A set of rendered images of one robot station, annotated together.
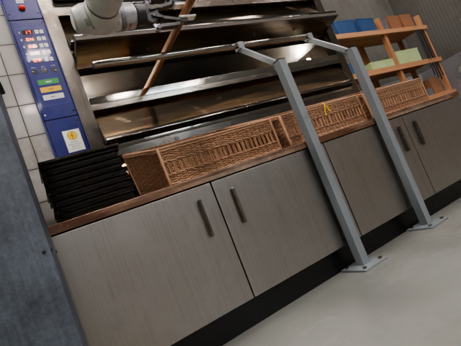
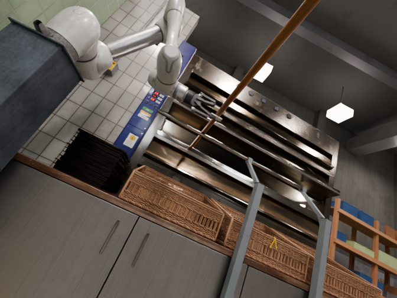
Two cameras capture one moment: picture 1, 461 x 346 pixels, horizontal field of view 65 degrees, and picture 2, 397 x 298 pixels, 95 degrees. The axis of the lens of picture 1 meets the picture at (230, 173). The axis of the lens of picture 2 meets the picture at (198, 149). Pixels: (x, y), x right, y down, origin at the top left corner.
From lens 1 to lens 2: 0.65 m
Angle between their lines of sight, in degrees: 27
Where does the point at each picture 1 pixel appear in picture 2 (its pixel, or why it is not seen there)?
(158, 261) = (51, 234)
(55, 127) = (129, 129)
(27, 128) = (119, 120)
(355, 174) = not seen: outside the picture
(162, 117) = (183, 165)
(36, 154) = (110, 133)
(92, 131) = (144, 143)
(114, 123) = (158, 149)
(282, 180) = (191, 263)
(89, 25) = (153, 81)
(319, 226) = not seen: outside the picture
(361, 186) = not seen: outside the picture
